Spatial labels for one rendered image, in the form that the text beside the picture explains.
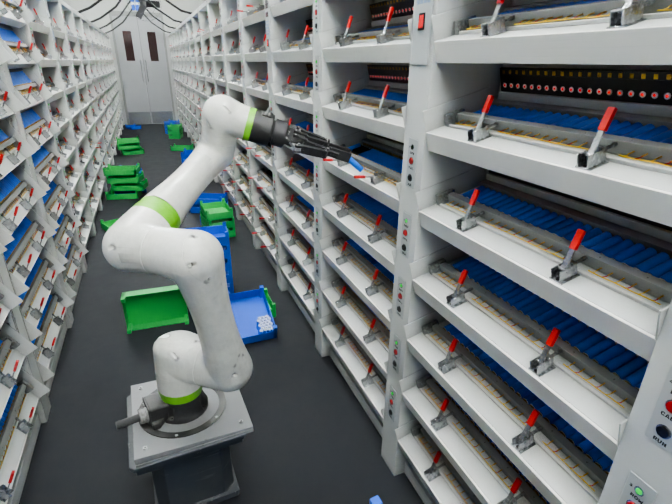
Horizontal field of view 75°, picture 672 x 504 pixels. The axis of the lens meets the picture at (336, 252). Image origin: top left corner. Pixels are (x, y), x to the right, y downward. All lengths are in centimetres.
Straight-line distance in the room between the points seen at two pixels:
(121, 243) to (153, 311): 148
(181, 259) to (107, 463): 104
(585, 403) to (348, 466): 98
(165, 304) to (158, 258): 150
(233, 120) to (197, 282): 48
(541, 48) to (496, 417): 75
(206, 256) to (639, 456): 83
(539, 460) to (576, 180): 56
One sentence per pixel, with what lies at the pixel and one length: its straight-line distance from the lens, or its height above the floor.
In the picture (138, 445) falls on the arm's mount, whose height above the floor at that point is 31.
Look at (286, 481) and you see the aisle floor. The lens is 165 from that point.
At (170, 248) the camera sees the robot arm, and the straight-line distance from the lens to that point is 99.
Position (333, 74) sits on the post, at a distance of 173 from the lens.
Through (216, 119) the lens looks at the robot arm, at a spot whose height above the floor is 114.
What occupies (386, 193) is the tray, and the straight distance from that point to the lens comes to 128.
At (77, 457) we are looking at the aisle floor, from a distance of 192.
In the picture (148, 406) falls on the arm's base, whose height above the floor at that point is 37.
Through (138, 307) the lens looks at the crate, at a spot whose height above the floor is 10.
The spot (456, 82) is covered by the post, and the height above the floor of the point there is 124.
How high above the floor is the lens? 128
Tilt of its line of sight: 23 degrees down
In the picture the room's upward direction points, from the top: 1 degrees clockwise
